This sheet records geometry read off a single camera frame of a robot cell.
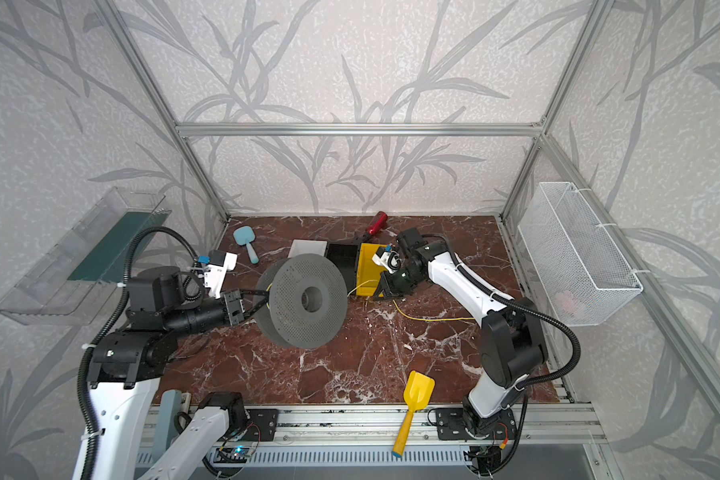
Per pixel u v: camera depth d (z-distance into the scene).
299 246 1.03
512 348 0.45
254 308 0.59
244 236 1.15
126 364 0.39
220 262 0.56
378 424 0.76
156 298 0.44
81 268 0.65
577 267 0.63
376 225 1.15
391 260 0.76
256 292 0.60
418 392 0.78
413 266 0.63
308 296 0.62
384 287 0.72
